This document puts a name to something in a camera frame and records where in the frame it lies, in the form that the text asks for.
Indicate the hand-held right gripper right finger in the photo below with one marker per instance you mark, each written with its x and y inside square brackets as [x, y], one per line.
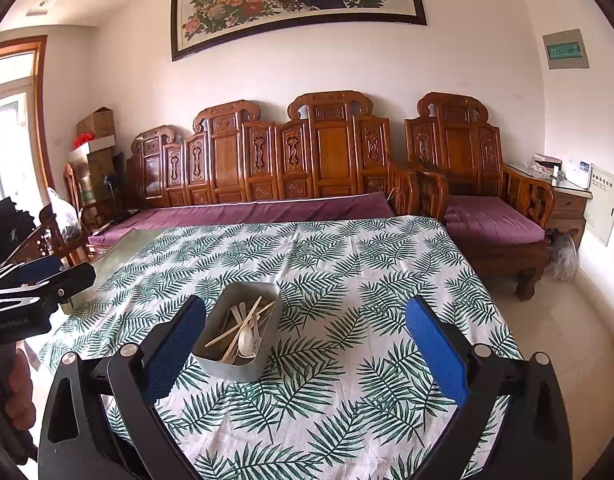
[437, 350]

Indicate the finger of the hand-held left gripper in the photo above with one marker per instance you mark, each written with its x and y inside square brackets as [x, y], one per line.
[37, 267]
[72, 282]

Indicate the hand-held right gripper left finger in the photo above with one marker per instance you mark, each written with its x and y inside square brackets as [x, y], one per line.
[177, 350]

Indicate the wooden chopstick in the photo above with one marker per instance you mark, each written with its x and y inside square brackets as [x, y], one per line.
[222, 337]
[254, 310]

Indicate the grey metal tray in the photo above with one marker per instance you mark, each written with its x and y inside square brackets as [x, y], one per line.
[232, 367]

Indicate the cream plastic spoon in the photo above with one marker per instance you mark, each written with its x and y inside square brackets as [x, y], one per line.
[245, 342]

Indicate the white plastic fork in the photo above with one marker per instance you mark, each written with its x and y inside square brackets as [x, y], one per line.
[258, 325]

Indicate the person's left hand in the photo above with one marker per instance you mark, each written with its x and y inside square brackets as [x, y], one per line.
[22, 390]

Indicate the dark wooden dining chair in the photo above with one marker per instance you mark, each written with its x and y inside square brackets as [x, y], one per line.
[52, 232]

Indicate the black cloth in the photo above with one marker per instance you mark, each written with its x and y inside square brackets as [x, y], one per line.
[7, 230]

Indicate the clear plastic bag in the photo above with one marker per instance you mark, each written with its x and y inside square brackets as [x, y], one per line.
[64, 215]

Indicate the black stand fan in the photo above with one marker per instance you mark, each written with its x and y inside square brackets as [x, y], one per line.
[111, 182]

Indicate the stack of cartons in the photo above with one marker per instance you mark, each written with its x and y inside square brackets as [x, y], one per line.
[99, 175]

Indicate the green leaf print tablecloth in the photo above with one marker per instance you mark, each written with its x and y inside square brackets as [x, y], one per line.
[337, 260]

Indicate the red decoration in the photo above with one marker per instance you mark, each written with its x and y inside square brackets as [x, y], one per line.
[83, 141]

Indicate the white flat box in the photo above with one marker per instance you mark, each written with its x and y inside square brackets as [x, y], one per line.
[99, 146]

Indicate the purple armchair cushion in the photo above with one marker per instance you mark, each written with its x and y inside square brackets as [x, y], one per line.
[492, 220]

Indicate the long purple sofa cushion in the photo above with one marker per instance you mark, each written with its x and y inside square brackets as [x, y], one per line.
[237, 212]

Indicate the grey feather duster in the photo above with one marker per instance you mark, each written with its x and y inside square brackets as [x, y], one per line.
[561, 257]

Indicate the wooden side table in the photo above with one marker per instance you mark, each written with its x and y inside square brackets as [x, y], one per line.
[567, 205]

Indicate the carved wooden armchair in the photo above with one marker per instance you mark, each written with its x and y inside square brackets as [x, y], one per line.
[457, 145]

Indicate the white electrical panel door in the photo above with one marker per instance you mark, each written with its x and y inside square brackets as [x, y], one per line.
[603, 205]

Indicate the carved wooden sofa bench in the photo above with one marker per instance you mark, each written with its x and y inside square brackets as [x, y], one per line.
[332, 150]

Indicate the white desk device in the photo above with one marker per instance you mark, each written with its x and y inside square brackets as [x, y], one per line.
[579, 172]

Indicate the wooden window frame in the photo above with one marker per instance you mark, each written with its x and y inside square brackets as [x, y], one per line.
[41, 110]

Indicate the grey wall box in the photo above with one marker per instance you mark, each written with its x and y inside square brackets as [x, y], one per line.
[566, 50]

